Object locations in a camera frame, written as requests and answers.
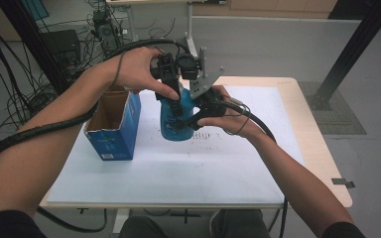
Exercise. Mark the grey clip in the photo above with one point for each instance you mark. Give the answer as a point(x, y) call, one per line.
point(342, 182)

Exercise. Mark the person's left leg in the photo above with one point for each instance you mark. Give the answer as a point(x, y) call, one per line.
point(142, 229)

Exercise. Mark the black box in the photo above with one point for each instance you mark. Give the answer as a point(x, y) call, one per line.
point(61, 46)

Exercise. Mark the dark slanted metal post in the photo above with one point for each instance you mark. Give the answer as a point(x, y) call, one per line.
point(33, 43)

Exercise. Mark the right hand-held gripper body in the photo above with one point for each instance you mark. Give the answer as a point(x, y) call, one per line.
point(211, 105)

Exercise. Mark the black metal frame post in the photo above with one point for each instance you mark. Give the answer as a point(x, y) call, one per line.
point(354, 46)

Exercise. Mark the white table leg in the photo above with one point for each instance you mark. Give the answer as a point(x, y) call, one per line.
point(120, 221)

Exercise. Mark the grey floor mat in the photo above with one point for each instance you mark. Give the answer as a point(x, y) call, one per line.
point(340, 115)

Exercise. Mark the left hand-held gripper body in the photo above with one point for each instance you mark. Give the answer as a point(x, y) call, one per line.
point(170, 69)

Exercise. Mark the white stand leg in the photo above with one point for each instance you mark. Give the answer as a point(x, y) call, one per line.
point(190, 29)

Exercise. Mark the computer tower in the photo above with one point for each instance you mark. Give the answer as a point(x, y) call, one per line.
point(107, 33)

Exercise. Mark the person's right leg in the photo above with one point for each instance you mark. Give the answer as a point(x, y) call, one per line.
point(241, 224)

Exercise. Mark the person's leg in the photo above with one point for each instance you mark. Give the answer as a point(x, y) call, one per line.
point(241, 224)
point(142, 229)

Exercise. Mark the blue cardboard box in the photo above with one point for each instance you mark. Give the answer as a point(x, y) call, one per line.
point(115, 139)

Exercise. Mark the person's left hand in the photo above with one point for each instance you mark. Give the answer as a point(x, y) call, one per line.
point(134, 71)

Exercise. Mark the person's right hand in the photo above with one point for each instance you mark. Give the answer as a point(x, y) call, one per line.
point(236, 122)

